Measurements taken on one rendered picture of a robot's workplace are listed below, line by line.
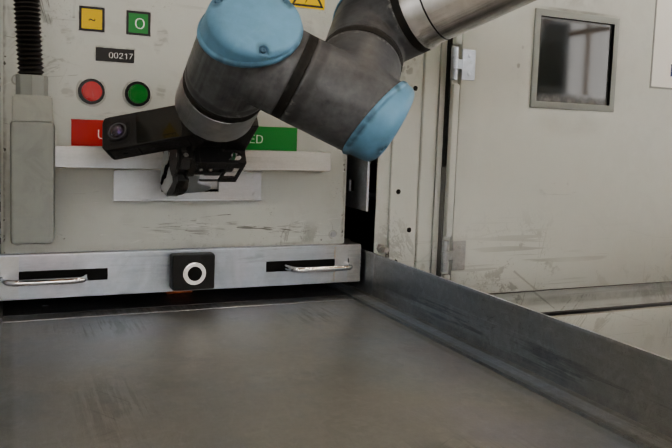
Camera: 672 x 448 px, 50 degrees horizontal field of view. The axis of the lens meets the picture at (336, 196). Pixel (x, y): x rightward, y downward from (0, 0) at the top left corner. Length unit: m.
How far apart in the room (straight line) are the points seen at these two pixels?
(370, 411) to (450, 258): 0.52
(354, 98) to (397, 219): 0.46
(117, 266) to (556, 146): 0.73
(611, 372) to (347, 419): 0.25
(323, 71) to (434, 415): 0.33
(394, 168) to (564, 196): 0.32
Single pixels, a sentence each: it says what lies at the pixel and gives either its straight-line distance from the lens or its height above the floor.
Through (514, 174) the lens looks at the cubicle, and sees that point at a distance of 1.22.
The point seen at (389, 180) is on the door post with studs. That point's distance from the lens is 1.16.
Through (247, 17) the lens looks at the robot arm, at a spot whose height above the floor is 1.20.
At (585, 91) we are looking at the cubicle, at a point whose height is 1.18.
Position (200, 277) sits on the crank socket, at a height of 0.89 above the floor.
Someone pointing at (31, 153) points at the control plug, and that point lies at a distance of 0.92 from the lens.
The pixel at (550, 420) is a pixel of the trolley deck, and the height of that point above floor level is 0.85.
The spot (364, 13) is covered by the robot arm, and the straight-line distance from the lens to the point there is 0.80.
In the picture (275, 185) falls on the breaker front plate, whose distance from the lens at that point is 1.09.
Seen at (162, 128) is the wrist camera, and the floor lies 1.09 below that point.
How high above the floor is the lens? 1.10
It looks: 5 degrees down
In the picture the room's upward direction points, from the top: 2 degrees clockwise
